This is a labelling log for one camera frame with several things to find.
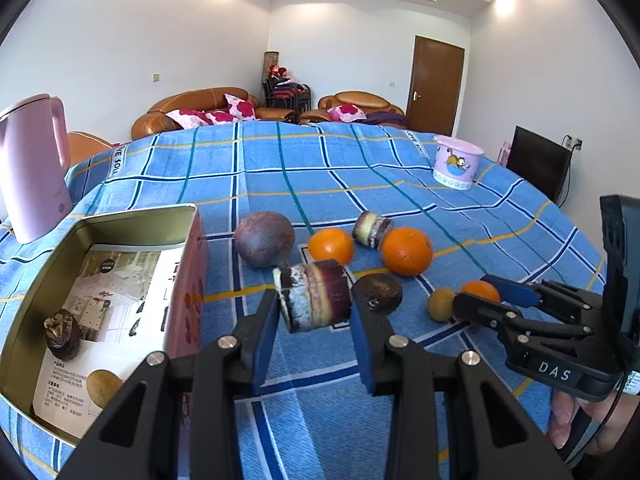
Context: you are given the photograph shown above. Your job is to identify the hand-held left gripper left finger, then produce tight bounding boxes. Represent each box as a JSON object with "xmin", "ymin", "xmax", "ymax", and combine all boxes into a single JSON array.
[{"xmin": 59, "ymin": 289, "xmax": 282, "ymax": 480}]

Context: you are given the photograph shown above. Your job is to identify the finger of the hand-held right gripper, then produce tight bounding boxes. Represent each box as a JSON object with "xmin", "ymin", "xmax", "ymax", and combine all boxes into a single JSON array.
[
  {"xmin": 480, "ymin": 275, "xmax": 607, "ymax": 329},
  {"xmin": 452, "ymin": 292, "xmax": 591, "ymax": 339}
]

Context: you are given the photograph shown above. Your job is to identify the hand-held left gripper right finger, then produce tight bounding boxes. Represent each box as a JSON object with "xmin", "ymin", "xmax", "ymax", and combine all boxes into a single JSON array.
[{"xmin": 349, "ymin": 282, "xmax": 553, "ymax": 480}]

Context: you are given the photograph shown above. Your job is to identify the small orange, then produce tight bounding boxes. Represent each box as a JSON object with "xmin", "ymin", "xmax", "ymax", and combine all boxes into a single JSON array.
[{"xmin": 460, "ymin": 280, "xmax": 501, "ymax": 306}]

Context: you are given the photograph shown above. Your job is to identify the medium orange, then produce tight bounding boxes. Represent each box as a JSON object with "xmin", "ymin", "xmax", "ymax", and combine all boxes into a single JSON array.
[{"xmin": 307, "ymin": 228, "xmax": 355, "ymax": 267}]

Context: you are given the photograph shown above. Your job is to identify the purple sweet potato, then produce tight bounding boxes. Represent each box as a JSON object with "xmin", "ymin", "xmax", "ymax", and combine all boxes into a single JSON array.
[{"xmin": 233, "ymin": 211, "xmax": 297, "ymax": 268}]

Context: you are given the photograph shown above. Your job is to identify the pink metal tin box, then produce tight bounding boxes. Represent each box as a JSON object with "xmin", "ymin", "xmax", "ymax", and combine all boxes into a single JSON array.
[{"xmin": 0, "ymin": 203, "xmax": 211, "ymax": 448}]

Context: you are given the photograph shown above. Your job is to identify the person's right hand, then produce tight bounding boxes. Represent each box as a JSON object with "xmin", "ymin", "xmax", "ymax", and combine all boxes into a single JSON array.
[{"xmin": 546, "ymin": 390, "xmax": 640, "ymax": 461}]

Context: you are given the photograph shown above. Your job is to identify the small yellow-brown fruit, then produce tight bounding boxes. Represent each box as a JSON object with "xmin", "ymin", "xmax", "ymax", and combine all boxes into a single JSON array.
[{"xmin": 427, "ymin": 288, "xmax": 457, "ymax": 322}]

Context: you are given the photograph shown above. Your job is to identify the dark brown passion fruit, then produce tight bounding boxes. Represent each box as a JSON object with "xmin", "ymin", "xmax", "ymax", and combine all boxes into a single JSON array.
[{"xmin": 356, "ymin": 274, "xmax": 404, "ymax": 315}]

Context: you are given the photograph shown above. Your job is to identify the large orange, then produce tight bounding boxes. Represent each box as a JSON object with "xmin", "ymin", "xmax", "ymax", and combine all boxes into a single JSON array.
[{"xmin": 381, "ymin": 227, "xmax": 434, "ymax": 277}]

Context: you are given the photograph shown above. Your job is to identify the black flat screen television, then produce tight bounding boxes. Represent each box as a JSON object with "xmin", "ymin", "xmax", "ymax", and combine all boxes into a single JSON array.
[{"xmin": 506, "ymin": 126, "xmax": 572, "ymax": 206}]

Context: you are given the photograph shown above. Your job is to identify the pink cartoon cat bucket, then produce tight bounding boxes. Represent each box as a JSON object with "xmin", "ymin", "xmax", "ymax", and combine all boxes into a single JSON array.
[{"xmin": 432, "ymin": 135, "xmax": 485, "ymax": 192}]

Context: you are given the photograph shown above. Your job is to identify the printed paper leaflet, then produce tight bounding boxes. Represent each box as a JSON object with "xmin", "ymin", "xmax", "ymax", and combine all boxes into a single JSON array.
[{"xmin": 32, "ymin": 243, "xmax": 178, "ymax": 438}]

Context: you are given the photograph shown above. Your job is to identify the blue plaid blanket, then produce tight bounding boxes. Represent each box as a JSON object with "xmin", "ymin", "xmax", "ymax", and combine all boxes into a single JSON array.
[{"xmin": 0, "ymin": 121, "xmax": 608, "ymax": 480}]

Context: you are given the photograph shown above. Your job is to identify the purple cloth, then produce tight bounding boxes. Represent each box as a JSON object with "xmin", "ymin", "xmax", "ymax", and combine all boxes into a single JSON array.
[{"xmin": 365, "ymin": 111, "xmax": 407, "ymax": 128}]

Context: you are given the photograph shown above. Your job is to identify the brown wooden door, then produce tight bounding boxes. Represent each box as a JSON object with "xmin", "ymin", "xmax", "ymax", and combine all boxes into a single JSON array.
[{"xmin": 404, "ymin": 36, "xmax": 466, "ymax": 137}]

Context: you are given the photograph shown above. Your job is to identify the brown leather armchair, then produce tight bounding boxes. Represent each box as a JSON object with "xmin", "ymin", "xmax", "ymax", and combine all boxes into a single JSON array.
[{"xmin": 299, "ymin": 91, "xmax": 406, "ymax": 128}]

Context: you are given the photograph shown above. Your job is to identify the stacked dark chairs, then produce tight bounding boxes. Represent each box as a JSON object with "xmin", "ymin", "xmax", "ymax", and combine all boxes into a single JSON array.
[{"xmin": 262, "ymin": 76, "xmax": 313, "ymax": 113}]

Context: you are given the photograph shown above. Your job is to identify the long brown leather sofa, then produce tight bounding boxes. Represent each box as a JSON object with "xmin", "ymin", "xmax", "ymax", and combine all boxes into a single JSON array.
[{"xmin": 131, "ymin": 87, "xmax": 301, "ymax": 141}]

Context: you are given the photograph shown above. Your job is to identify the orange leather chair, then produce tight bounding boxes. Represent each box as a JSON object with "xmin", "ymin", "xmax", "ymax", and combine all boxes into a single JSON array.
[{"xmin": 66, "ymin": 131, "xmax": 115, "ymax": 167}]

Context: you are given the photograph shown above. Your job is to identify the pink electric kettle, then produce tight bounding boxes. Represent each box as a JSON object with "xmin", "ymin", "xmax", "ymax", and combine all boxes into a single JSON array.
[{"xmin": 0, "ymin": 93, "xmax": 73, "ymax": 245}]

